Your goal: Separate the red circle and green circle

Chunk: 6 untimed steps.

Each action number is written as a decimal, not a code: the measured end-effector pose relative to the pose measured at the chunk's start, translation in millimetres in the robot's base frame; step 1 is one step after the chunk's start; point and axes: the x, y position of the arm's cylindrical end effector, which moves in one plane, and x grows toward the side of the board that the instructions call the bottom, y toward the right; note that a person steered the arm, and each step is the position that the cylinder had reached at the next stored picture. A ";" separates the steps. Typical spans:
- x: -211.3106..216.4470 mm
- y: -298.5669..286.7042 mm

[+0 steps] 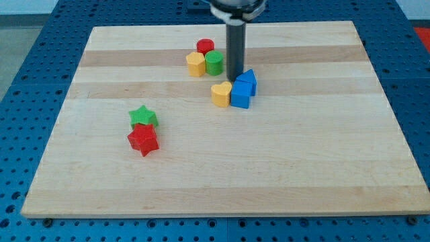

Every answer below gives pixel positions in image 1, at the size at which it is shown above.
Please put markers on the yellow hexagon block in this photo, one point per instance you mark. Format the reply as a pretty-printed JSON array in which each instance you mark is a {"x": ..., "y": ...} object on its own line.
[{"x": 196, "y": 64}]

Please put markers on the green cylinder block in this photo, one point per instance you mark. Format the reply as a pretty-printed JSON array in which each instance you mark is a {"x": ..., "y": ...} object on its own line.
[{"x": 214, "y": 62}]

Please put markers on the red cylinder block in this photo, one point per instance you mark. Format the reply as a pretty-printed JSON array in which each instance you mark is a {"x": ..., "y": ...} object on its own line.
[{"x": 205, "y": 45}]

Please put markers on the green star block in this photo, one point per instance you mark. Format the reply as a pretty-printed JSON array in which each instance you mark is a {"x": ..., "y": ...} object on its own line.
[{"x": 143, "y": 116}]

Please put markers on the blue cube block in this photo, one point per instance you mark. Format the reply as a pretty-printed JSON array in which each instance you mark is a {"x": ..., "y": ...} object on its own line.
[{"x": 241, "y": 94}]

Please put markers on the light wooden board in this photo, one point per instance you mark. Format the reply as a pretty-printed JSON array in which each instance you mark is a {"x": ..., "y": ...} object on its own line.
[{"x": 318, "y": 139}]

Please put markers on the red star block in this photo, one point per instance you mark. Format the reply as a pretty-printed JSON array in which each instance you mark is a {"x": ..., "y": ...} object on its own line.
[{"x": 144, "y": 138}]

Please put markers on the blue triangle block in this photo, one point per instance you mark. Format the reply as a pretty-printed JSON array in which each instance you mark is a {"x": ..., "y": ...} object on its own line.
[{"x": 249, "y": 77}]

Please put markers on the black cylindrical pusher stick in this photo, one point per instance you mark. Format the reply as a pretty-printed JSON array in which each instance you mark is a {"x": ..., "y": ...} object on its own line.
[{"x": 235, "y": 50}]

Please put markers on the yellow heart block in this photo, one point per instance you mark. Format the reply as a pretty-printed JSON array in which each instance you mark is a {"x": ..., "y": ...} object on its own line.
[{"x": 220, "y": 94}]

